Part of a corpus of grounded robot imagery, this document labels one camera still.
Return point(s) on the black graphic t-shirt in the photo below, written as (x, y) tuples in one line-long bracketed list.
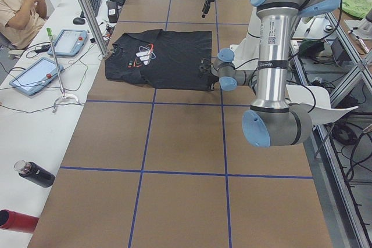
[(161, 59)]

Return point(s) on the black box with label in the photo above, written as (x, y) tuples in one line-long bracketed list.
[(112, 11)]

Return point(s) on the black keyboard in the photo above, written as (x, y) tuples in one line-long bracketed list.
[(92, 2)]

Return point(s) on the black computer mouse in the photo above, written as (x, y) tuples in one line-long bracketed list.
[(78, 21)]

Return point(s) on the far teach pendant tablet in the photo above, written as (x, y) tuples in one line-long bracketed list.
[(69, 42)]

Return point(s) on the teach pendant tablet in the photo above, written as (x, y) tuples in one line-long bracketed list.
[(69, 42), (36, 77)]

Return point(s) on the near teach pendant tablet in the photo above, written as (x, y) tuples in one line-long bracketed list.
[(36, 77)]

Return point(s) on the seated person beige shirt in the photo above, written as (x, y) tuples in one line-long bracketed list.
[(21, 20)]

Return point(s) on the black water bottle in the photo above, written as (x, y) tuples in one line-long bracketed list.
[(34, 173)]

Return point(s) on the red cylinder bottle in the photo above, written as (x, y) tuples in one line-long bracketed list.
[(18, 222)]

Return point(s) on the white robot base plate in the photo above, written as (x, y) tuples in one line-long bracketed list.
[(247, 52)]

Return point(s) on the aluminium frame post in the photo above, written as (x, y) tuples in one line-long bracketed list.
[(94, 26)]

